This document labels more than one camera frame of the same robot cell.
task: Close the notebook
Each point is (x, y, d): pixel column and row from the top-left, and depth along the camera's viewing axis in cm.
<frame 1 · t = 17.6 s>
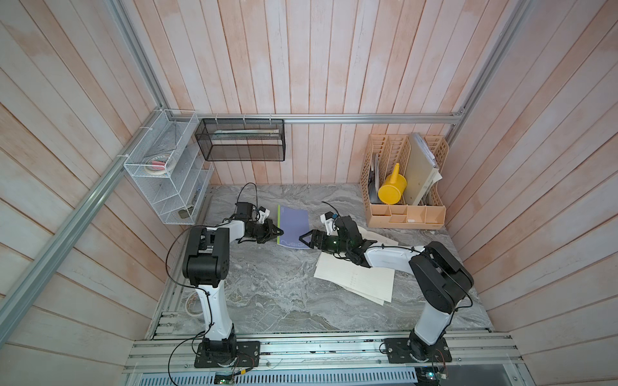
left hand: (283, 233, 98), fingers closed
right hand: (305, 240, 89), fingers open
purple cover notebook: (294, 223, 109), on the table
yellow cover notebook: (375, 285, 90), on the table
beige plastic desk organizer: (430, 212, 106), point 5 cm above the table
yellow plastic watering can: (393, 187, 97), point 19 cm above the table
beige folder in organizer: (422, 170, 95), point 25 cm above the table
grey book in organizer: (373, 182, 99), point 18 cm above the table

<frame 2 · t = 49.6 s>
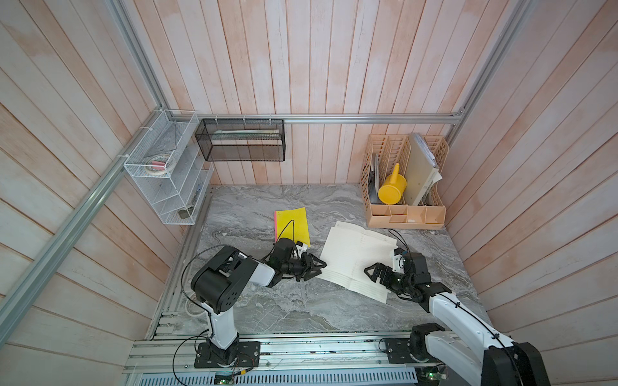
left hand: (324, 270, 87), fingers open
right hand: (373, 272, 88), fingers open
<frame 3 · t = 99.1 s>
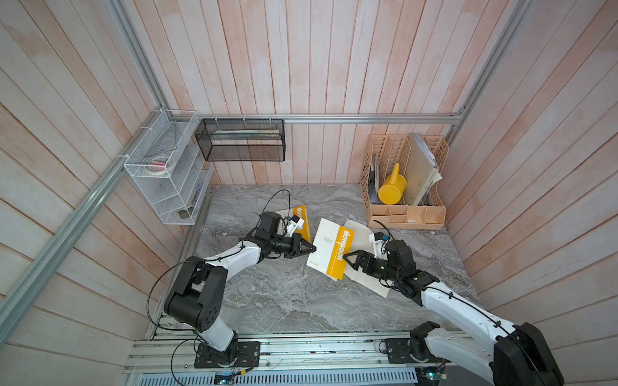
left hand: (314, 252, 82), fingers closed
right hand: (350, 258, 83), fingers open
white orange Notebook notebook: (331, 242, 87), point 13 cm above the table
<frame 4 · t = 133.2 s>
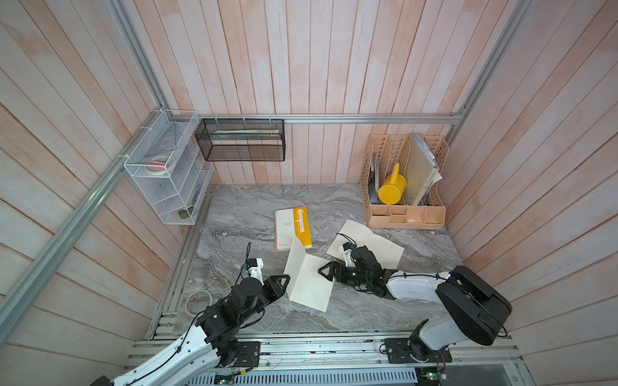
left hand: (287, 283, 76), fingers open
right hand: (325, 272, 88), fingers open
white orange Notebook notebook 2: (290, 223, 103), point 5 cm above the table
white orange Notebook notebook 3: (306, 285, 90), on the table
